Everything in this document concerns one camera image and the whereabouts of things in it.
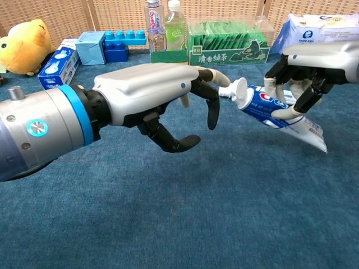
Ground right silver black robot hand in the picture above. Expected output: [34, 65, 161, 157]
[264, 41, 359, 120]

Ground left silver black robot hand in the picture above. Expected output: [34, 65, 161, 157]
[94, 63, 232, 154]

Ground blue Crest logo toothpaste tube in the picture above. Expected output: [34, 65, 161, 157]
[232, 77, 328, 154]

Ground blue toothbrush box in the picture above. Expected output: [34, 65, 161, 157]
[37, 39, 81, 91]

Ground yellow plush toy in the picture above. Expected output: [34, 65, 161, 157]
[0, 18, 57, 76]

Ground white blue tissue pack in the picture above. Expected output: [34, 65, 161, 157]
[270, 13, 359, 55]

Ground green yellow sponge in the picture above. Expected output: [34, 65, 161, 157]
[150, 49, 189, 65]

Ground dark blue building block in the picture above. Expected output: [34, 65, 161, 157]
[103, 41, 130, 63]

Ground long light blue building block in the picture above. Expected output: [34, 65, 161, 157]
[104, 29, 148, 47]

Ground clear bottle purple label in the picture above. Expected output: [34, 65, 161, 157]
[144, 0, 167, 54]

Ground clear bottle green label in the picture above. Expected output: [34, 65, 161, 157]
[164, 0, 187, 52]

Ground light blue paper carton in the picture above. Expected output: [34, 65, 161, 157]
[75, 31, 107, 66]

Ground green tea sachet box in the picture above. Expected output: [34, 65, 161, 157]
[187, 16, 275, 68]

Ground wicker folding screen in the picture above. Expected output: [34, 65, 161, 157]
[0, 0, 359, 51]

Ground blue table cloth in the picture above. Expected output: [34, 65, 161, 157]
[0, 53, 359, 269]

